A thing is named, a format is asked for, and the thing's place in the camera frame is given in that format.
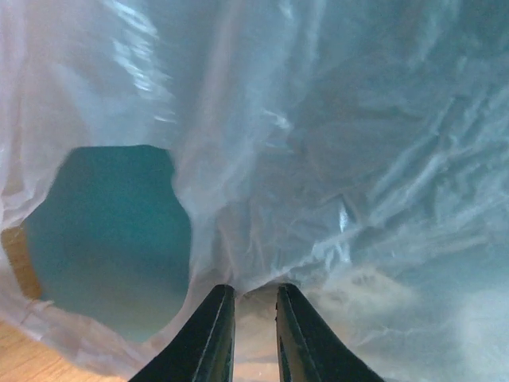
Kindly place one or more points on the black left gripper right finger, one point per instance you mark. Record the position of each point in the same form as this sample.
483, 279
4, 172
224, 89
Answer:
308, 350

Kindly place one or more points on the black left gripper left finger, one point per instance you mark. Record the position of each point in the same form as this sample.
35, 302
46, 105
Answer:
203, 349

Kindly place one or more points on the teal plastic trash bin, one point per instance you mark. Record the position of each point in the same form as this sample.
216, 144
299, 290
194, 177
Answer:
111, 241

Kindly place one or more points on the translucent pink plastic trash bag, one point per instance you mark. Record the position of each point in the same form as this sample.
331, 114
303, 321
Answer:
356, 149

